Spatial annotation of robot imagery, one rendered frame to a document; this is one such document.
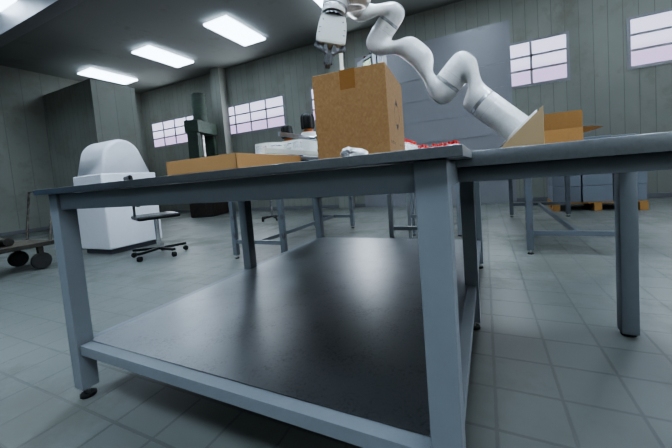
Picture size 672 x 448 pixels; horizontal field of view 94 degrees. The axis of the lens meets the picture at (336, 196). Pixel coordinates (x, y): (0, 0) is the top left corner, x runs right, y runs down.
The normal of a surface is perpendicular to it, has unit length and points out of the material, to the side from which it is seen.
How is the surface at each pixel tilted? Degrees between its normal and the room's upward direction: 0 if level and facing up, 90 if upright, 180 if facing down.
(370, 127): 90
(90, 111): 90
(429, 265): 90
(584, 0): 90
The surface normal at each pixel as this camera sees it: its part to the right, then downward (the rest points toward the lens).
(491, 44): -0.43, 0.09
